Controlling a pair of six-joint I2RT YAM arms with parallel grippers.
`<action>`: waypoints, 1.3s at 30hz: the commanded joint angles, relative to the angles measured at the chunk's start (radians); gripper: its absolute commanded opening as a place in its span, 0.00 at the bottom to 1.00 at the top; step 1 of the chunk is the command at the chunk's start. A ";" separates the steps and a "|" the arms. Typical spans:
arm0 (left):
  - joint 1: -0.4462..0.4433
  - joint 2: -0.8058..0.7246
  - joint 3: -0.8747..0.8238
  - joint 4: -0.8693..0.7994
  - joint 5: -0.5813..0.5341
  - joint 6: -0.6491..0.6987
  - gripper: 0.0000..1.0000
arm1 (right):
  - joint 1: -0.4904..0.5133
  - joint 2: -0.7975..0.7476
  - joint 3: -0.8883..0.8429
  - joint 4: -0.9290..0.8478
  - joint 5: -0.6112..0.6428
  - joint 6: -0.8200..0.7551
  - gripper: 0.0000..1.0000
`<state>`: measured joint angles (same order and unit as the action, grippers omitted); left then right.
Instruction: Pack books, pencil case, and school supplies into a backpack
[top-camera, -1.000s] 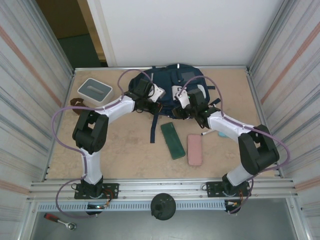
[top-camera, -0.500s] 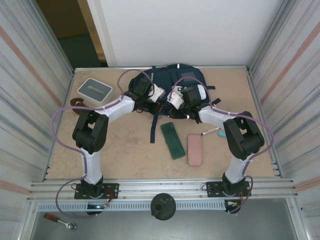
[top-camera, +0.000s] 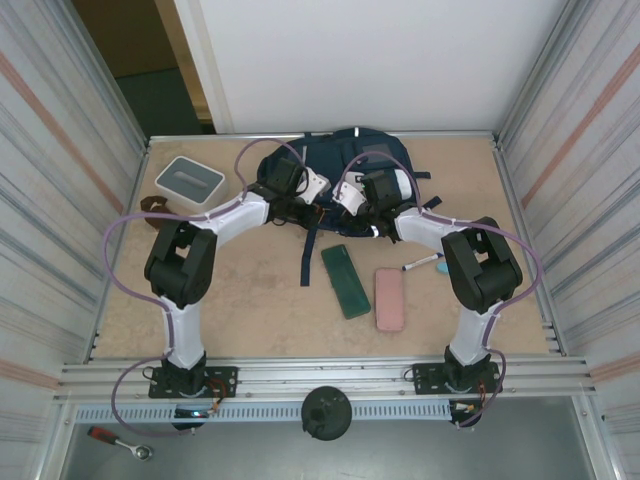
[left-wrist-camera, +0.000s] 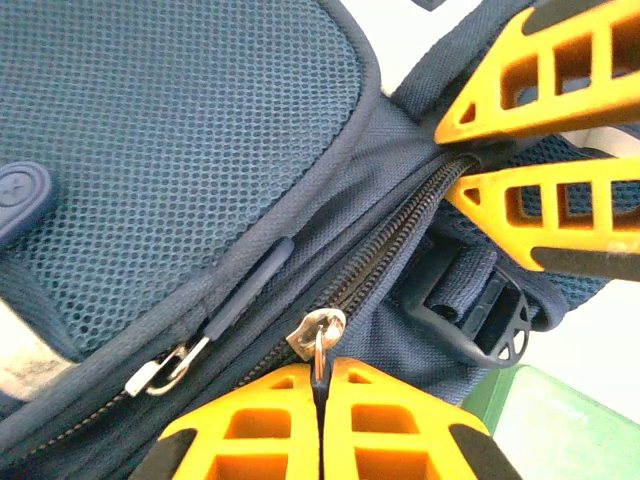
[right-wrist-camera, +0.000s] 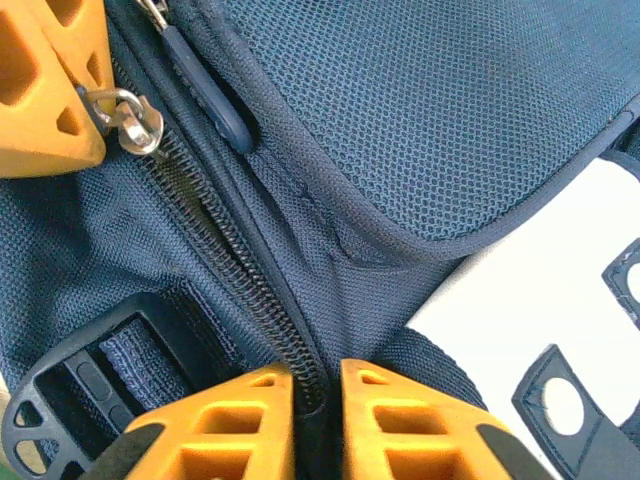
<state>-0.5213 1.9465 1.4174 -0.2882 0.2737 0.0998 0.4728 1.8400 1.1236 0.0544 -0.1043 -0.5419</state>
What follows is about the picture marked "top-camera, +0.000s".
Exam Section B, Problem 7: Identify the green pencil case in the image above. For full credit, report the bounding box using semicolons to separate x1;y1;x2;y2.
320;243;372;320

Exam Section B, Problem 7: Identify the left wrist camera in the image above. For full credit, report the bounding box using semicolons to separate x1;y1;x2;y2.
298;166;331;205

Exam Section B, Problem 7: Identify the grey slotted cable duct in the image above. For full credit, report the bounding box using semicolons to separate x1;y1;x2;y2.
73;401;454;425

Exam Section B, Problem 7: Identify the pink pencil case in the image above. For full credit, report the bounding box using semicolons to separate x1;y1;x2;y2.
374;267;405;334

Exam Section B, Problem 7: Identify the aluminium table edge rail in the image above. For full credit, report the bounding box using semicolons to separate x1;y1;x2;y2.
147;130;501;147

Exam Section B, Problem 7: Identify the white marker blue cap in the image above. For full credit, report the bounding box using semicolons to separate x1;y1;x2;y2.
401;252;445;273

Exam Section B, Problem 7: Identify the navy blue backpack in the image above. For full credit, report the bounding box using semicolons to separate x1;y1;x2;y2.
257;127;442;287

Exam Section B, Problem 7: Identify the white grey tissue box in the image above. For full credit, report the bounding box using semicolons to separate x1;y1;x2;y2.
154;155;229;210

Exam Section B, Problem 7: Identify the black round knob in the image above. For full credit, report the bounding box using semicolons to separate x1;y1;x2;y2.
300;385;353;442

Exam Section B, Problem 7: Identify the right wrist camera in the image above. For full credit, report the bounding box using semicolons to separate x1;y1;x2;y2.
331;171;370;217

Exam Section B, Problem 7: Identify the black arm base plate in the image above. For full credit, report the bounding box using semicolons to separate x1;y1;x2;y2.
148;366;239;400
412;362;503;396

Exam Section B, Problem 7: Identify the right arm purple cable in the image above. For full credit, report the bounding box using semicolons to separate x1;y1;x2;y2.
335;152;545;430

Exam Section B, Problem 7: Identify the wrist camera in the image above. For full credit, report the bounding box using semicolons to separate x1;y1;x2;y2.
331;171;370;217
298;166;331;205

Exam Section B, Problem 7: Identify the brown wooden door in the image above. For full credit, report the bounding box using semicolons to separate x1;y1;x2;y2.
72;0;180;80

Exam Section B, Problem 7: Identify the red-handled ratchet wrench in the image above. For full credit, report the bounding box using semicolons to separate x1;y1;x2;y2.
87;425;154;461

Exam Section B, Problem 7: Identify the aluminium mounting rail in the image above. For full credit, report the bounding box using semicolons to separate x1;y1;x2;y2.
53;355;599;405

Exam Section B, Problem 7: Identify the small circuit board with wires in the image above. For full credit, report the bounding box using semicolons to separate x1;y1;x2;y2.
448;398;487;417
172;405;224;421

